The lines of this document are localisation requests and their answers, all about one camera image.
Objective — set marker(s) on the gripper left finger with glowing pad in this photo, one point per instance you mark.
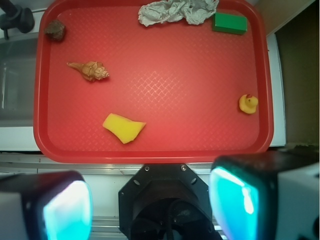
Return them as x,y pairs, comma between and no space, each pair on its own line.
45,206

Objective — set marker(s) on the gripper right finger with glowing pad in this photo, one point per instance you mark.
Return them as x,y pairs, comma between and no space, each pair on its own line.
274,195

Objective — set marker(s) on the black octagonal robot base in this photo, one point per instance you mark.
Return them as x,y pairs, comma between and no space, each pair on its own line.
166,202

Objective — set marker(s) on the brown rock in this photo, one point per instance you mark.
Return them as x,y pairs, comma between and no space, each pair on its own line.
55,30

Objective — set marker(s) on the yellow rubber duck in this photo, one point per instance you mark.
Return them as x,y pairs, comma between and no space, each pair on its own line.
248,103

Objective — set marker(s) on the yellow sponge piece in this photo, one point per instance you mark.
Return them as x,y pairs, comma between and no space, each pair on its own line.
126,130

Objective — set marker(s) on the red plastic tray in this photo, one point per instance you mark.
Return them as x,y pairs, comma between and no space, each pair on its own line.
184,81

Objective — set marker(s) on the brown conch seashell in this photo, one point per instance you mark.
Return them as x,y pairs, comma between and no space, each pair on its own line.
90,71

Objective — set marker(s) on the green rectangular block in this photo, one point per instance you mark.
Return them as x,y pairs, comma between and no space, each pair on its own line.
229,23

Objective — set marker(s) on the crumpled grey paper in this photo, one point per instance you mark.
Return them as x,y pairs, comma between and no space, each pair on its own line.
195,12

